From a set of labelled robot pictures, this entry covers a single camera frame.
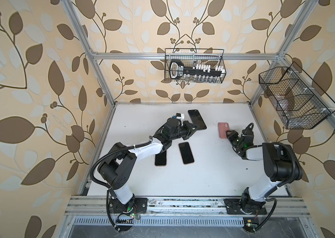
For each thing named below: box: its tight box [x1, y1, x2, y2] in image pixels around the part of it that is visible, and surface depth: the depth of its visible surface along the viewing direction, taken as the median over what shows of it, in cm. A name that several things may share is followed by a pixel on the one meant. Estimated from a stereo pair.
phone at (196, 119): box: [187, 109, 207, 131], surface depth 85 cm
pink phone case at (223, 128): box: [217, 121, 230, 139], surface depth 107 cm
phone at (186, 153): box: [178, 141, 195, 166], surface depth 95 cm
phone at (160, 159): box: [154, 150, 168, 167], surface depth 91 cm
